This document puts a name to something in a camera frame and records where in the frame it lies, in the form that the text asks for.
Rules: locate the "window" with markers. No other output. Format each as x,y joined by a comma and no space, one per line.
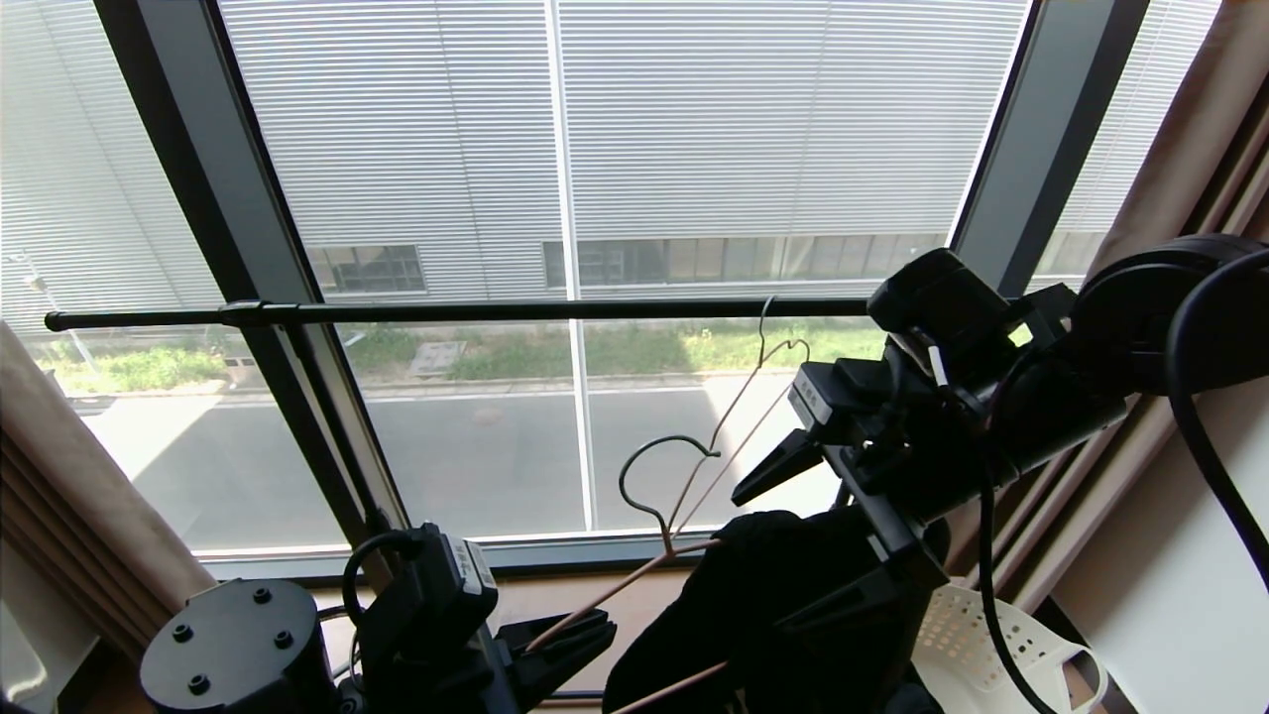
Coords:
198,149

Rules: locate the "black garment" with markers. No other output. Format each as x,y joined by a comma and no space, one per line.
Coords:
753,615

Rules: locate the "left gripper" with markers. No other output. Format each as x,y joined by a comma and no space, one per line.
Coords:
476,679

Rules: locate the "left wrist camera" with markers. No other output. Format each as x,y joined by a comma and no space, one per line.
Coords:
436,595

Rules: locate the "pink clothes hanger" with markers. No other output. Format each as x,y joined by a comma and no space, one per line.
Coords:
634,589
761,342

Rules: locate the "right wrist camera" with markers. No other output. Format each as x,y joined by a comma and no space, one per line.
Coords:
942,297

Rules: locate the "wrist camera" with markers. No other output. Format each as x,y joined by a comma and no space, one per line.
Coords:
942,297
436,595

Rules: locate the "white laundry basket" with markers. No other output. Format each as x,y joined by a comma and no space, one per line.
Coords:
952,645

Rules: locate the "brown curtain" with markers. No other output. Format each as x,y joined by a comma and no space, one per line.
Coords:
89,496
1190,129

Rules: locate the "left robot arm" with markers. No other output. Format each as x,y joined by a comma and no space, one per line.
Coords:
228,645

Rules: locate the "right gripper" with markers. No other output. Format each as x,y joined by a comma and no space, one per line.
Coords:
892,456

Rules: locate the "black clothes rack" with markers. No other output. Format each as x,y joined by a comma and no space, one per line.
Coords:
496,311

